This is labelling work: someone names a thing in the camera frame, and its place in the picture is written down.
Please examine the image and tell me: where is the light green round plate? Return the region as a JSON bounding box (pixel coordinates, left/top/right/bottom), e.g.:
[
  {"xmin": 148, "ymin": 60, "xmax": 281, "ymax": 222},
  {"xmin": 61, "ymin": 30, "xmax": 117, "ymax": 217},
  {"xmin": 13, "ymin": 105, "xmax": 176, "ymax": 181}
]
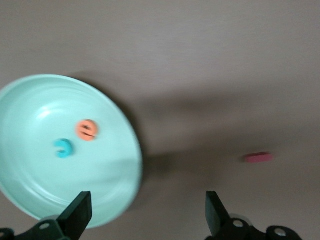
[{"xmin": 0, "ymin": 74, "xmax": 144, "ymax": 230}]

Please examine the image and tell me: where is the orange foam letter e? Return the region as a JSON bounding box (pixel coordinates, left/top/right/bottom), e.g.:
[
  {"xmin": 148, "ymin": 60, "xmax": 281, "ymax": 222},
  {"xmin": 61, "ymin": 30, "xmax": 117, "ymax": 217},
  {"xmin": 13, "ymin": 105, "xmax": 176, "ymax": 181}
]
[{"xmin": 74, "ymin": 119, "xmax": 100, "ymax": 142}]

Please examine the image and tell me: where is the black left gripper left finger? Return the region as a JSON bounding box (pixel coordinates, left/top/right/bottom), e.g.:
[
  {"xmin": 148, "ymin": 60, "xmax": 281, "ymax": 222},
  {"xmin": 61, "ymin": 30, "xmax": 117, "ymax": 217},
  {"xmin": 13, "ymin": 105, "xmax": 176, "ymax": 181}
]
[{"xmin": 0, "ymin": 191, "xmax": 93, "ymax": 240}]

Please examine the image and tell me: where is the teal foam letter c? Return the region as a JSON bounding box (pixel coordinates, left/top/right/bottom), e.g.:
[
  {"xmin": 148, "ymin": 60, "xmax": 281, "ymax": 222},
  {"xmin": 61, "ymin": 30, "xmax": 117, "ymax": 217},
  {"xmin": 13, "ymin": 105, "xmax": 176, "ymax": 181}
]
[{"xmin": 53, "ymin": 138, "xmax": 75, "ymax": 160}]

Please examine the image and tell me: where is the maroon foam letter i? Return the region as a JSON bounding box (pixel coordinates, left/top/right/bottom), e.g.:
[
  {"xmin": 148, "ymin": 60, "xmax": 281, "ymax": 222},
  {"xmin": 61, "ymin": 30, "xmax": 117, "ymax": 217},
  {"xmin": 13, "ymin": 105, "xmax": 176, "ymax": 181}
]
[{"xmin": 243, "ymin": 152, "xmax": 273, "ymax": 163}]

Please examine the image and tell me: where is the brown table cover sheet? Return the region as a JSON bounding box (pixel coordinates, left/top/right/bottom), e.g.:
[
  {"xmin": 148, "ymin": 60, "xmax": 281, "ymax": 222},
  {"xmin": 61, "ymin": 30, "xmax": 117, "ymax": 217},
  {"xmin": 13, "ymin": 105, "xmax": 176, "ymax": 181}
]
[{"xmin": 0, "ymin": 0, "xmax": 320, "ymax": 240}]

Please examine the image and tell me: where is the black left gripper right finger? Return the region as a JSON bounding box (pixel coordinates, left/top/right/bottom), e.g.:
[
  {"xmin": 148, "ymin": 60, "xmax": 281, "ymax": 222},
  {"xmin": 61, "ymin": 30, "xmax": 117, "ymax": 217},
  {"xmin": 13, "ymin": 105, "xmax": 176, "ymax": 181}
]
[{"xmin": 204, "ymin": 191, "xmax": 302, "ymax": 240}]

